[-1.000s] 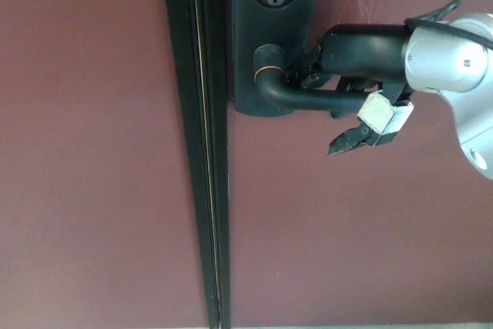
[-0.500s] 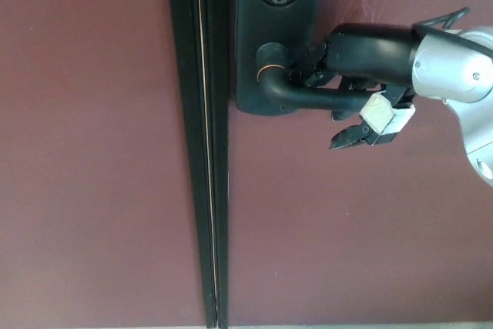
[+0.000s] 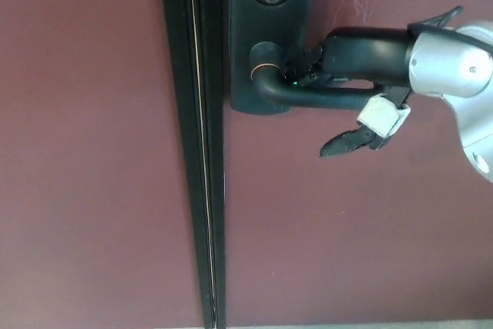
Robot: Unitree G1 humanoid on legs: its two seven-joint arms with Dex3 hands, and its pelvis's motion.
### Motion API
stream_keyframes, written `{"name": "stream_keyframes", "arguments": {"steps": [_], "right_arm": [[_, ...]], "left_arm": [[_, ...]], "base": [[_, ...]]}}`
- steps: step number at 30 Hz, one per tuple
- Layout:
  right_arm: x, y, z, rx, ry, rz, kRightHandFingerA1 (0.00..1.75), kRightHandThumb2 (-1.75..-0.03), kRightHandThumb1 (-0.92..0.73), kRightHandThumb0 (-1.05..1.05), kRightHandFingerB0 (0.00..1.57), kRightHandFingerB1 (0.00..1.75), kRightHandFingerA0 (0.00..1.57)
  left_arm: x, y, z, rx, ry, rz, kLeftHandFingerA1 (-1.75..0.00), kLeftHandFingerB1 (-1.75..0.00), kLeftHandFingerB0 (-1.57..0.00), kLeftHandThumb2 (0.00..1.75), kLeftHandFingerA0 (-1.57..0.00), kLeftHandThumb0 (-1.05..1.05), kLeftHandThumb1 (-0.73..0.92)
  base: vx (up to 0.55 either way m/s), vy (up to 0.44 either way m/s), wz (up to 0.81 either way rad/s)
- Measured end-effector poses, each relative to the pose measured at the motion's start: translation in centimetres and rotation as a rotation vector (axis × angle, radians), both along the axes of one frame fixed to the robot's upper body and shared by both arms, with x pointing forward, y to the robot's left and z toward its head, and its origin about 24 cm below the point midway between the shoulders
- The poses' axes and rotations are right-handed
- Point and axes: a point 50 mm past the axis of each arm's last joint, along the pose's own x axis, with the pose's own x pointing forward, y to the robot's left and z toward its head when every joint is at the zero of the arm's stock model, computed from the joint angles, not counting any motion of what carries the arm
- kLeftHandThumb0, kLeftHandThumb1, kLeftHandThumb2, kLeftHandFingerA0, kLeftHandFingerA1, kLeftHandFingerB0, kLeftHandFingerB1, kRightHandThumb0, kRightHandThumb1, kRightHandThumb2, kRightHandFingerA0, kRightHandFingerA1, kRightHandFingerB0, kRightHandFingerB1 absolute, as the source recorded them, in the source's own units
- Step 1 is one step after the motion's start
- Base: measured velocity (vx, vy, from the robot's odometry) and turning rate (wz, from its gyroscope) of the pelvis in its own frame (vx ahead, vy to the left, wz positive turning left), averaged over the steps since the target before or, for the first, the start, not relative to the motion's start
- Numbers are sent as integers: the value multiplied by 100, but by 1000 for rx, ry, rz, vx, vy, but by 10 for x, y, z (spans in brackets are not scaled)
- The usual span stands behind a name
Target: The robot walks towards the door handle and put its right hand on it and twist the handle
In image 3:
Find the plain maroon door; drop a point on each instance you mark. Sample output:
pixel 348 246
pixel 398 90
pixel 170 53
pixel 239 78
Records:
pixel 77 152

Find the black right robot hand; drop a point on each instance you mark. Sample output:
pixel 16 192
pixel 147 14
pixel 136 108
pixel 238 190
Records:
pixel 366 55

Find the black door edge strip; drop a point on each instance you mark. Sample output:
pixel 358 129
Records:
pixel 188 113
pixel 213 152

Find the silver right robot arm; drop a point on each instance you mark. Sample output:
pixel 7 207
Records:
pixel 450 67

